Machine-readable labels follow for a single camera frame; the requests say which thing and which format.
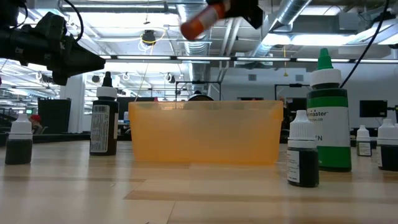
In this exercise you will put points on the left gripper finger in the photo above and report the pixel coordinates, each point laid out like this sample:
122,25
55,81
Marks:
60,78
84,60

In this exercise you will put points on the orange food coloring bottle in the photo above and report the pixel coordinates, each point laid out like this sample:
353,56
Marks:
199,25

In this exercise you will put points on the black food coloring bottle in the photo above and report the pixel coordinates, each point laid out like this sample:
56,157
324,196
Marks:
109,140

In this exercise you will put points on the small white-capped dropper bottle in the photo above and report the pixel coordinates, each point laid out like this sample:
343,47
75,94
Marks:
18,149
363,137
388,155
306,168

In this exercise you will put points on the large green food coloring bottle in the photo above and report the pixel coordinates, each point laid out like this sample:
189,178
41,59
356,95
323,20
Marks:
329,130

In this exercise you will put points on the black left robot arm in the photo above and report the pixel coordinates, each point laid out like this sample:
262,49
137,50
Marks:
12,43

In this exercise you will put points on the black cabinet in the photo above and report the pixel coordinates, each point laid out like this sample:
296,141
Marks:
54,116

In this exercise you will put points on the person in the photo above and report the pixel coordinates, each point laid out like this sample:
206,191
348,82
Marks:
35,118

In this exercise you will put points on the yellow hanging pendant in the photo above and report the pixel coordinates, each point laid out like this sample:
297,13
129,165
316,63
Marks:
285,74

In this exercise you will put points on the orange translucent plastic bin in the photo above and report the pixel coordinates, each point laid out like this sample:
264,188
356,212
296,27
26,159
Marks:
205,133

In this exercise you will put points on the black monitor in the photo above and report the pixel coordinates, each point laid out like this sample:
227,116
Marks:
373,109

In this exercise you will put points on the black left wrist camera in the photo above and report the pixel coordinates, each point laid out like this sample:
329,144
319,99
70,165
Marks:
51,23

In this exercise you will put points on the silver spiral ceiling duct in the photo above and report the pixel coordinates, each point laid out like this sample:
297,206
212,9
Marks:
292,12

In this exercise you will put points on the silver ribbed ceiling duct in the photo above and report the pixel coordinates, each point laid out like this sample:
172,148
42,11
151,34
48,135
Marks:
199,49

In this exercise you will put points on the black aluminium table frame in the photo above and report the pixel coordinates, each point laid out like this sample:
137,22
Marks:
62,137

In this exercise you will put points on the grey wall vent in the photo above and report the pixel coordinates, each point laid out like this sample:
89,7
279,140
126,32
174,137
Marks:
299,77
252,77

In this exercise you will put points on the black metal frame stand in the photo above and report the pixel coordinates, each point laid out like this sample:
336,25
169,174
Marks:
292,85
199,82

